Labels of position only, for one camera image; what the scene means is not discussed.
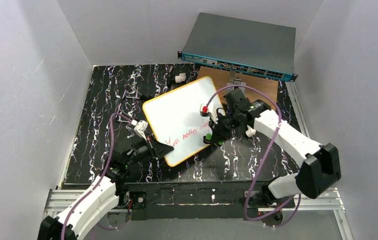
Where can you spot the green bone-shaped eraser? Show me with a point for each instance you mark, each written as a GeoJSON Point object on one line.
{"type": "Point", "coordinates": [212, 139]}

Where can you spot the black and white marker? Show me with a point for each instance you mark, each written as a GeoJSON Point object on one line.
{"type": "Point", "coordinates": [171, 78]}

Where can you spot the grey metal bracket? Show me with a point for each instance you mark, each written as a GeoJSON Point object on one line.
{"type": "Point", "coordinates": [233, 80]}

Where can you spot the aluminium frame rail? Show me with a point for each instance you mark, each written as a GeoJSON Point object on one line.
{"type": "Point", "coordinates": [216, 200]}

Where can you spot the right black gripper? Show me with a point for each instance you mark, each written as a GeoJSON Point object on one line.
{"type": "Point", "coordinates": [221, 124]}

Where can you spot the teal network switch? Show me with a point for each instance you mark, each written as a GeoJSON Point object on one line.
{"type": "Point", "coordinates": [248, 47]}

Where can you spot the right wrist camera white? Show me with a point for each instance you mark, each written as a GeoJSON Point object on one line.
{"type": "Point", "coordinates": [214, 114]}

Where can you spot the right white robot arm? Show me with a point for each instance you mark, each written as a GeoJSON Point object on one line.
{"type": "Point", "coordinates": [319, 166]}

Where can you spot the wooden board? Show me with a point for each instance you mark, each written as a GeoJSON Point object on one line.
{"type": "Point", "coordinates": [266, 86]}

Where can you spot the yellow-framed whiteboard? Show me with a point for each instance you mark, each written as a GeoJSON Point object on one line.
{"type": "Point", "coordinates": [175, 120]}

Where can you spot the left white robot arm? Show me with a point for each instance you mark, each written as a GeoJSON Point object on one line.
{"type": "Point", "coordinates": [106, 191]}

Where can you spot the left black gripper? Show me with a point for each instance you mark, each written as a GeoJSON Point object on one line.
{"type": "Point", "coordinates": [149, 147]}

